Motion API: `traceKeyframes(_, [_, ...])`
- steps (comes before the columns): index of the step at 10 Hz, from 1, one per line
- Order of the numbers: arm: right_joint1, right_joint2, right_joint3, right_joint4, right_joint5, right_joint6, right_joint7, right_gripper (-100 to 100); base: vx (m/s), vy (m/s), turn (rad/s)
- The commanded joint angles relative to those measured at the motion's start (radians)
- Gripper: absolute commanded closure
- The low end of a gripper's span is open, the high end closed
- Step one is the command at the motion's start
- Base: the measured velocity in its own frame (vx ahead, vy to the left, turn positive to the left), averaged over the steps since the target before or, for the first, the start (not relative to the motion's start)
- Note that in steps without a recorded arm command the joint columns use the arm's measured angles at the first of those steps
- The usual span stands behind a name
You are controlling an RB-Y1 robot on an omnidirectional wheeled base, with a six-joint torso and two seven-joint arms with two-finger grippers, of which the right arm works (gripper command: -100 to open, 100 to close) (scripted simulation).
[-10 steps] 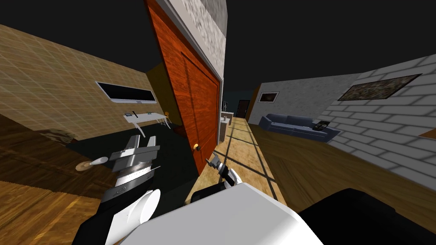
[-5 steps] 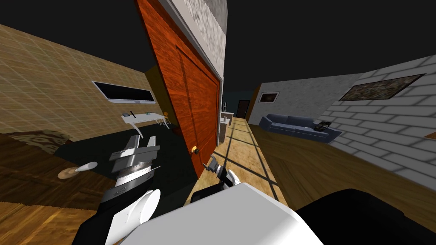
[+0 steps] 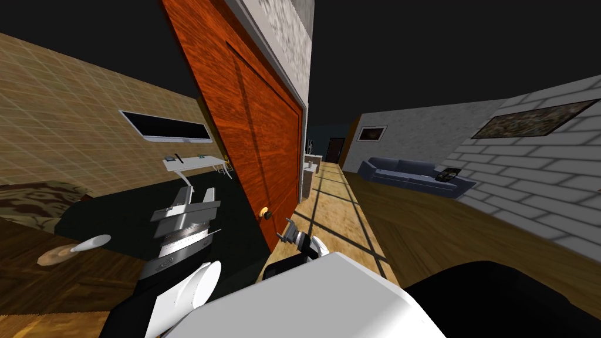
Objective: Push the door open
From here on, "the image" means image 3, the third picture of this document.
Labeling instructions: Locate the white cabinet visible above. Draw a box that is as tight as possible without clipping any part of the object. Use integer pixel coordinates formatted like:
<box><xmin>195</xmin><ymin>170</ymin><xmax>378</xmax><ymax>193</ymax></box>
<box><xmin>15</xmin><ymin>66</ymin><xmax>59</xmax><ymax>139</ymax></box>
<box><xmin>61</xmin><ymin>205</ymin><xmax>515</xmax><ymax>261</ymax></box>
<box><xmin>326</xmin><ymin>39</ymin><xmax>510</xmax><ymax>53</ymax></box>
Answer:
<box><xmin>302</xmin><ymin>153</ymin><xmax>325</xmax><ymax>201</ymax></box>

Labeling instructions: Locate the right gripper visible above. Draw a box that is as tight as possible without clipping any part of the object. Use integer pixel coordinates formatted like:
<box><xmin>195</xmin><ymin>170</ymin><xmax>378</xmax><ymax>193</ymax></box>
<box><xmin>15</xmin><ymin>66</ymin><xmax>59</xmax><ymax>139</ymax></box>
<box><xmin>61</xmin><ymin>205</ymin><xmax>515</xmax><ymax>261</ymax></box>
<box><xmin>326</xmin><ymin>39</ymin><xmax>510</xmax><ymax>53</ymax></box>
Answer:
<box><xmin>276</xmin><ymin>219</ymin><xmax>307</xmax><ymax>248</ymax></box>

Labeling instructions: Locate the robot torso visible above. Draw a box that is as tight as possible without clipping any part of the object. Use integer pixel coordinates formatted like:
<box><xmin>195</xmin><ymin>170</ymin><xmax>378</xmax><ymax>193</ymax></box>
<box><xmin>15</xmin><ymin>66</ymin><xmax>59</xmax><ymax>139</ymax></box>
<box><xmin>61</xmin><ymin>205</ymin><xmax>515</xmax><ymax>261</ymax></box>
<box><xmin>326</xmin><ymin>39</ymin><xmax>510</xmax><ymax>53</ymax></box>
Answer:
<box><xmin>161</xmin><ymin>251</ymin><xmax>448</xmax><ymax>338</ymax></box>

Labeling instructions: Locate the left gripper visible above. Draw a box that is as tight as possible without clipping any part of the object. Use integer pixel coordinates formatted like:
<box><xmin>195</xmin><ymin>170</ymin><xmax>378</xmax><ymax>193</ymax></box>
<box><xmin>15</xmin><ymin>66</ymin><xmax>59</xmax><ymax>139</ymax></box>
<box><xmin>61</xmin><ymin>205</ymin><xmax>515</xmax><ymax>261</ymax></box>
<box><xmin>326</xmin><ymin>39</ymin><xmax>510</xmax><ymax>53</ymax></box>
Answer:
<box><xmin>150</xmin><ymin>185</ymin><xmax>222</xmax><ymax>240</ymax></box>

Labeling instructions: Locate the white oblong object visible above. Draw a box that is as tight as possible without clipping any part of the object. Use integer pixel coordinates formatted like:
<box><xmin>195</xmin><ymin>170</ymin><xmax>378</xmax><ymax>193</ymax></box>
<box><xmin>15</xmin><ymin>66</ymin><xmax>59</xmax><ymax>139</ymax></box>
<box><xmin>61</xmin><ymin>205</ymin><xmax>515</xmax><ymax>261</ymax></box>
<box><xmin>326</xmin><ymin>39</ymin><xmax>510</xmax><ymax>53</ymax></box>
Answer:
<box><xmin>70</xmin><ymin>234</ymin><xmax>113</xmax><ymax>254</ymax></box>

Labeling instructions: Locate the tan round disc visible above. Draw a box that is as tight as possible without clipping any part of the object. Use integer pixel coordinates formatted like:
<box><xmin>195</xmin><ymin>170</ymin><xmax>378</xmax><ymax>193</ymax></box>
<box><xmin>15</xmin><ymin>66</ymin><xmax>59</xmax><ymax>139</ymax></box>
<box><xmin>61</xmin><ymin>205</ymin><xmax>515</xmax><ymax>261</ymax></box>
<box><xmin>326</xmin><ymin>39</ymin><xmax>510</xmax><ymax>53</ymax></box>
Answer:
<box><xmin>37</xmin><ymin>244</ymin><xmax>82</xmax><ymax>268</ymax></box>

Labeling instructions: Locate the large brown wall picture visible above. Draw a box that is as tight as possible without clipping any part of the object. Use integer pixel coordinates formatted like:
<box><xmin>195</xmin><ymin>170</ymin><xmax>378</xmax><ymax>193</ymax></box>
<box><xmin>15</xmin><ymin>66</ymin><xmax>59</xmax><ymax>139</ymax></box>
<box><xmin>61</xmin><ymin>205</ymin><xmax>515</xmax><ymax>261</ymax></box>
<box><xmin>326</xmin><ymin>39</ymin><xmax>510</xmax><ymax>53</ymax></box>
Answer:
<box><xmin>470</xmin><ymin>98</ymin><xmax>601</xmax><ymax>141</ymax></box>

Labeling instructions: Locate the white desk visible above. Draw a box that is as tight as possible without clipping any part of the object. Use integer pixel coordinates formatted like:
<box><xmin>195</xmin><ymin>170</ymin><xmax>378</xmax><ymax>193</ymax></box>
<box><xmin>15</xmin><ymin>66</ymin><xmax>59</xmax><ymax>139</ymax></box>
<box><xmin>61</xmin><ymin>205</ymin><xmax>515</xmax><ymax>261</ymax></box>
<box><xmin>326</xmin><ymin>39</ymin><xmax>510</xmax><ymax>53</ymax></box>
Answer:
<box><xmin>162</xmin><ymin>152</ymin><xmax>234</xmax><ymax>188</ymax></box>

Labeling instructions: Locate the black wall television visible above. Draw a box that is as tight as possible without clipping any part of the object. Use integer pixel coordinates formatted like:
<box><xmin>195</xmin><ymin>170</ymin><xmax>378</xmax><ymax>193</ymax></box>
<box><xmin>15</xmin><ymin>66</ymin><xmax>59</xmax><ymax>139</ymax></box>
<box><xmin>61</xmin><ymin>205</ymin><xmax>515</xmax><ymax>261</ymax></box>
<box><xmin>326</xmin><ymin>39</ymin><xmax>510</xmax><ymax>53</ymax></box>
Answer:
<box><xmin>119</xmin><ymin>110</ymin><xmax>214</xmax><ymax>144</ymax></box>

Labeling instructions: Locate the small framed dark picture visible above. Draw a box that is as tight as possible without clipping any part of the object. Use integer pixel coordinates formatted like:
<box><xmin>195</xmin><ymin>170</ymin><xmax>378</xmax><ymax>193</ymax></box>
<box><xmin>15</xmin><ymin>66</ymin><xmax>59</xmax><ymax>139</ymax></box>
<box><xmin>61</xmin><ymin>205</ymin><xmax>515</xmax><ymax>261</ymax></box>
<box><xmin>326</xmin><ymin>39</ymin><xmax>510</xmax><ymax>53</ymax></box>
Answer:
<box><xmin>356</xmin><ymin>124</ymin><xmax>389</xmax><ymax>143</ymax></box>

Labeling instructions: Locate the brown patterned bed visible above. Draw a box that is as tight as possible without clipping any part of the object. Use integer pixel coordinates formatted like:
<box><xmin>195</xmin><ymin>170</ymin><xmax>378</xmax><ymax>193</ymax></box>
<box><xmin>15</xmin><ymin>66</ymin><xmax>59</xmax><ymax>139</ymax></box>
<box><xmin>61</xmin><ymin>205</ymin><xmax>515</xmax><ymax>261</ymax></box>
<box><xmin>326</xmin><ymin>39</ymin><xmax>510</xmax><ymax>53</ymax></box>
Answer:
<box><xmin>0</xmin><ymin>181</ymin><xmax>93</xmax><ymax>234</ymax></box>

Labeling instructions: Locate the orange wooden door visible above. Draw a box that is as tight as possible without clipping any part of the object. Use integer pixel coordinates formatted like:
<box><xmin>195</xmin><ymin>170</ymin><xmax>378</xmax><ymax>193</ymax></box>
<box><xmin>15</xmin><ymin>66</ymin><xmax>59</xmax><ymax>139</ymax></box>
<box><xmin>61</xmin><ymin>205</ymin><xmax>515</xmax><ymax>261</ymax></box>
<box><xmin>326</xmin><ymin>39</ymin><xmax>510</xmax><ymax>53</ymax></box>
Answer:
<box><xmin>161</xmin><ymin>0</ymin><xmax>304</xmax><ymax>253</ymax></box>

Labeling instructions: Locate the dark brown door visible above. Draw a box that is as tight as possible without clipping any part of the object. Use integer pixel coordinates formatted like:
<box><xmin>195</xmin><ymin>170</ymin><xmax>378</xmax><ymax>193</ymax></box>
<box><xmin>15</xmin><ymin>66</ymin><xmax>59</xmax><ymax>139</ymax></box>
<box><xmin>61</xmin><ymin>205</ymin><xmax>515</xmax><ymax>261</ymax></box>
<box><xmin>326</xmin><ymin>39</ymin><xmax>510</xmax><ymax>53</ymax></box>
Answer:
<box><xmin>325</xmin><ymin>137</ymin><xmax>346</xmax><ymax>164</ymax></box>

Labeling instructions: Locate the blue sofa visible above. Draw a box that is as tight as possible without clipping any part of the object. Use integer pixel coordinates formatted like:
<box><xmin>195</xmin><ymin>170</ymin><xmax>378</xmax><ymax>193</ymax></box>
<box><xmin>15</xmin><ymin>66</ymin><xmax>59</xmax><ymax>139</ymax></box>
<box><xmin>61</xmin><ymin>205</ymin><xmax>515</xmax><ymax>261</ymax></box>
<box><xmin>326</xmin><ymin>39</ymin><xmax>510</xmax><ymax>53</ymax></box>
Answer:
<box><xmin>357</xmin><ymin>157</ymin><xmax>478</xmax><ymax>200</ymax></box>

